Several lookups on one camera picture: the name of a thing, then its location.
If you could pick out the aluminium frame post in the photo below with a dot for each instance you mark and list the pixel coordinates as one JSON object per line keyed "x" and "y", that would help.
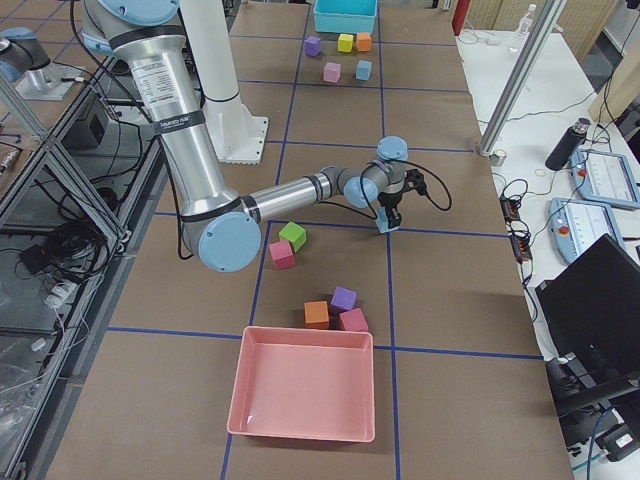
{"x": 523, "y": 66}

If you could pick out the clear plastic bottle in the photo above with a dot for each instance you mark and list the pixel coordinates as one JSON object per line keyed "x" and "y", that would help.
{"x": 525, "y": 22}

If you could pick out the magenta foam cube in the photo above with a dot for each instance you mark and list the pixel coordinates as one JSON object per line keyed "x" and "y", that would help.
{"x": 353, "y": 320}

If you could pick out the light blue foam cube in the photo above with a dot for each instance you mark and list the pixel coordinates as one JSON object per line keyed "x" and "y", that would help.
{"x": 363, "y": 70}
{"x": 382, "y": 221}

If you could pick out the purple foam cube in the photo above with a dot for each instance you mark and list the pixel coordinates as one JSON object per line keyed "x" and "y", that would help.
{"x": 312, "y": 46}
{"x": 342, "y": 300}

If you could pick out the red-pink foam cube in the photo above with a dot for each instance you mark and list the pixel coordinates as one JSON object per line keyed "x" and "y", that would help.
{"x": 282, "y": 254}

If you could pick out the orange foam cube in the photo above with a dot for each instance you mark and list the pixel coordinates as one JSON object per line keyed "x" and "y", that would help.
{"x": 316, "y": 315}
{"x": 363, "y": 42}

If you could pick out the blue teach pendant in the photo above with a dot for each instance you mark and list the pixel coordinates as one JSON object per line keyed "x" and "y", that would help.
{"x": 604, "y": 177}
{"x": 577, "y": 224}

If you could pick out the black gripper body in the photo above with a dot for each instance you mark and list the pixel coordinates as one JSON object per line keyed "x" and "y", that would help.
{"x": 389, "y": 202}

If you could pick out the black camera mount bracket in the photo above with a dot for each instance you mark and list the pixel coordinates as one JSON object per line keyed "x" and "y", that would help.
{"x": 414, "y": 181}

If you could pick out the black power adapter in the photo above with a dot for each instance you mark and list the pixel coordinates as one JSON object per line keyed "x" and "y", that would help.
{"x": 34, "y": 259}

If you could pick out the teal plastic bin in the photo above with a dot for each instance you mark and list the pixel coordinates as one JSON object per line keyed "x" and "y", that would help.
{"x": 345, "y": 16}

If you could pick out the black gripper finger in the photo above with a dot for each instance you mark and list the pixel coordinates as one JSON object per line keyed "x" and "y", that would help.
{"x": 393, "y": 218}

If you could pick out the black water bottle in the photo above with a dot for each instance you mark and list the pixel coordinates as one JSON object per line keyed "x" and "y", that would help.
{"x": 570, "y": 141}

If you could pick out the black orange power strip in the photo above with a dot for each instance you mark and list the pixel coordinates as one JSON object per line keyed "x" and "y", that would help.
{"x": 518, "y": 232}

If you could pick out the light pink foam cube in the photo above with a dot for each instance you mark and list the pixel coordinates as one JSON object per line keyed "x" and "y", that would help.
{"x": 332, "y": 72}

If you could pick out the pink plastic tray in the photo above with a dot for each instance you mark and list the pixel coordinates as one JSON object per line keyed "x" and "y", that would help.
{"x": 304, "y": 384}

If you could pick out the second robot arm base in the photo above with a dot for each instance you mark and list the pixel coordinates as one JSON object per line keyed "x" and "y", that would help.
{"x": 25, "y": 62}

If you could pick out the green foam cube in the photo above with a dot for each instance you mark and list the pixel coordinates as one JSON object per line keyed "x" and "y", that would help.
{"x": 294, "y": 234}

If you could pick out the black laptop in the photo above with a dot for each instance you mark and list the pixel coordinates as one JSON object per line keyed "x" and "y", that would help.
{"x": 592, "y": 309}

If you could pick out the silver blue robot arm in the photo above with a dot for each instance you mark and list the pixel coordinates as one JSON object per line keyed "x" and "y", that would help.
{"x": 180, "y": 58}

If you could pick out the yellow foam cube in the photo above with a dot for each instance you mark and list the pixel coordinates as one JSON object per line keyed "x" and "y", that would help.
{"x": 345, "y": 43}

